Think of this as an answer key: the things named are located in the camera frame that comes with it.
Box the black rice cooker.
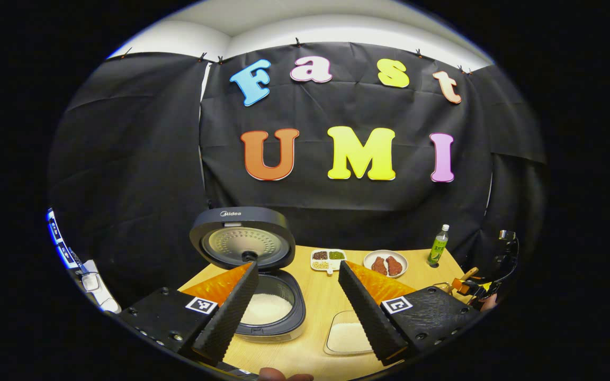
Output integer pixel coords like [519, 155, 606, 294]
[190, 206, 307, 343]

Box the clear rice container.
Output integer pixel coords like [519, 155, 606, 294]
[324, 311, 375, 356]

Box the green tea bottle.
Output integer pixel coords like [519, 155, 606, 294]
[427, 224, 450, 267]

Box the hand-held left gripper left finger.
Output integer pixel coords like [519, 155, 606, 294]
[120, 260, 259, 367]

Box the white divided seasoning dish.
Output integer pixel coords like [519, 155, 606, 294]
[310, 249, 347, 276]

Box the computer monitor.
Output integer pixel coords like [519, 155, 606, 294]
[46, 208, 81, 270]

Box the black backdrop cloth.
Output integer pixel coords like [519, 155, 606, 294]
[48, 42, 549, 307]

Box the white round plate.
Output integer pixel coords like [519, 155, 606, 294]
[363, 249, 409, 279]

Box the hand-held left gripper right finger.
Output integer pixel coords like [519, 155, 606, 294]
[338, 259, 481, 367]

